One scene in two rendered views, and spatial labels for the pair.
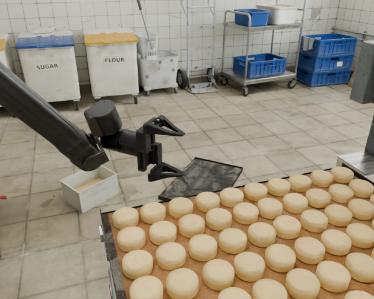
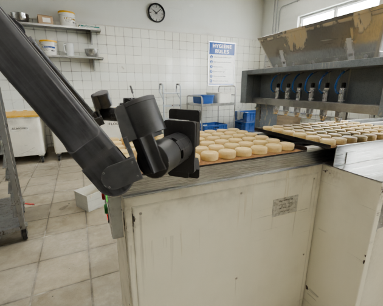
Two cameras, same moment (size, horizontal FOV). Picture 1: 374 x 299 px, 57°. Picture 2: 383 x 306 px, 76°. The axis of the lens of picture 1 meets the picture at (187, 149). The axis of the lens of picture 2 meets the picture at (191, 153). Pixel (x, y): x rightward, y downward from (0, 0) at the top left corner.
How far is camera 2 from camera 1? 42 cm
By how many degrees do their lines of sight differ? 13
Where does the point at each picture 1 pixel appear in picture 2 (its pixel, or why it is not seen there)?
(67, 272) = (76, 244)
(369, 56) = (245, 76)
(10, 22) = not seen: hidden behind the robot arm
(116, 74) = (116, 133)
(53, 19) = not seen: hidden behind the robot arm
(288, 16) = (225, 98)
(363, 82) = (244, 91)
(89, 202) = (94, 204)
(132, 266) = not seen: hidden behind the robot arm
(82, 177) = (89, 189)
